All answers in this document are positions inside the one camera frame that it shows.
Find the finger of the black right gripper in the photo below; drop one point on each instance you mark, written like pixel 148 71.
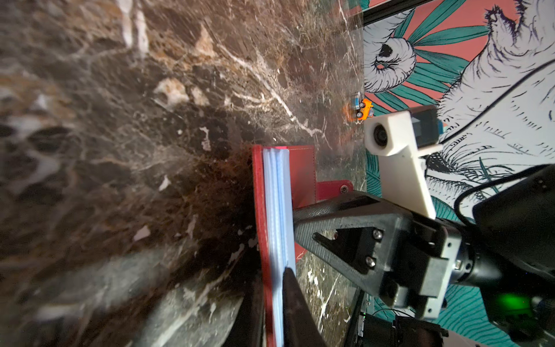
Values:
pixel 366 239

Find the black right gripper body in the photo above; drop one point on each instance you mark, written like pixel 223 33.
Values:
pixel 429 256

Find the orange toy car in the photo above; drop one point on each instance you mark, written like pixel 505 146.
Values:
pixel 359 110

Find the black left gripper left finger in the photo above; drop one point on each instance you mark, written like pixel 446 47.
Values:
pixel 247 329

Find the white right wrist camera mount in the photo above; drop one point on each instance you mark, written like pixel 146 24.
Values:
pixel 400 141

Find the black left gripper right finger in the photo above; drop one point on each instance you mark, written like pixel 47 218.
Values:
pixel 299 328

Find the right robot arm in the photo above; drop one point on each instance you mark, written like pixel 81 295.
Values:
pixel 512 243

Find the red leather card holder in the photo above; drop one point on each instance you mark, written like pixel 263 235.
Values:
pixel 284 179

